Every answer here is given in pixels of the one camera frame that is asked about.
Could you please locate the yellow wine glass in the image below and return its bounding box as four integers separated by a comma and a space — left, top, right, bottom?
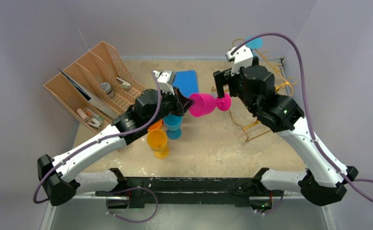
147, 129, 170, 159

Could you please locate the dark folder in organizer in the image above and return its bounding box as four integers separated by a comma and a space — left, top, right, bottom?
58, 69, 104, 111

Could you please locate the teal wine glass front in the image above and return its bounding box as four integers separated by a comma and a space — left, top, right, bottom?
163, 115, 183, 140

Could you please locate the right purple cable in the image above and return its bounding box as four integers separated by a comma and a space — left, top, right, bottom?
230, 32, 373, 217

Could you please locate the teal wine glass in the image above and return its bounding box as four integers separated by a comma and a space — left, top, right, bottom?
245, 38, 263, 57
163, 115, 183, 140

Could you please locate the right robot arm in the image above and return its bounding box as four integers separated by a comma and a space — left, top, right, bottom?
213, 65, 358, 206

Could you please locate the white stapler in organizer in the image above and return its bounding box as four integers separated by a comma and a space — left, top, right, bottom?
116, 77, 132, 90

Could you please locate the magenta wine glass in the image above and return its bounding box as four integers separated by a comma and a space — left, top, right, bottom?
189, 93, 232, 117

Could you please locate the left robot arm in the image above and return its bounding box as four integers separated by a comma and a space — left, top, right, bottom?
33, 87, 195, 206

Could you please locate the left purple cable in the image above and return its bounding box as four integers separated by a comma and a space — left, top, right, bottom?
33, 71, 162, 223

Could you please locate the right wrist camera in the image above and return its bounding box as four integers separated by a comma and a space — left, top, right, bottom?
226, 45, 254, 76

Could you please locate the purple cable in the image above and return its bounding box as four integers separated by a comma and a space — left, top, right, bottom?
230, 32, 373, 217
33, 71, 162, 223

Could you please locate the pink desk file organizer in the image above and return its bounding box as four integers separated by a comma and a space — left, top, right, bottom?
44, 41, 146, 134

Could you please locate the blue rectangular card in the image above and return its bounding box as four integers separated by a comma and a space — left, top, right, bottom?
173, 70, 199, 97

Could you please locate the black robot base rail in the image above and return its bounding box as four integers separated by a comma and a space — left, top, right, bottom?
95, 170, 283, 210

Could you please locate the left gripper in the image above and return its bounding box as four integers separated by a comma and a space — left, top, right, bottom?
146, 86, 194, 127

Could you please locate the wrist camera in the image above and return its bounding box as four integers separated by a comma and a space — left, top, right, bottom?
226, 45, 254, 76
152, 70, 176, 95

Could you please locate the orange wine glass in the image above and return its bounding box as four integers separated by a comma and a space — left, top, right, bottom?
147, 119, 163, 133

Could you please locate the gold wire glass rack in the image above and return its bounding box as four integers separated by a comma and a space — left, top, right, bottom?
224, 39, 304, 142

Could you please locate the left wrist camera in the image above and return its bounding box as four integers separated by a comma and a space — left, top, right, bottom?
152, 70, 176, 95

